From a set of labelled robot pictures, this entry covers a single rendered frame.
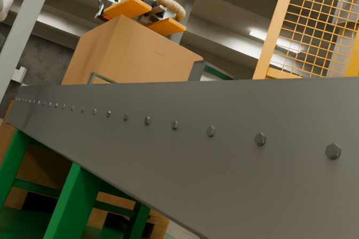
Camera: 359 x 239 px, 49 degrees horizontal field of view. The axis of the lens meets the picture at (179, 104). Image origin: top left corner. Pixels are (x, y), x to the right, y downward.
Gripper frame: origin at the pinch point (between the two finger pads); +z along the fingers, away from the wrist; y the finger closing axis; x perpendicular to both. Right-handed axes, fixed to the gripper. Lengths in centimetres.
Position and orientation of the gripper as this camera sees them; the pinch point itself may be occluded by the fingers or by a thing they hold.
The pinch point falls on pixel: (106, 15)
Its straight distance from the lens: 247.4
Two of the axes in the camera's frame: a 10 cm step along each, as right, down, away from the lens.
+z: -3.3, 9.3, -1.6
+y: 8.0, 3.6, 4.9
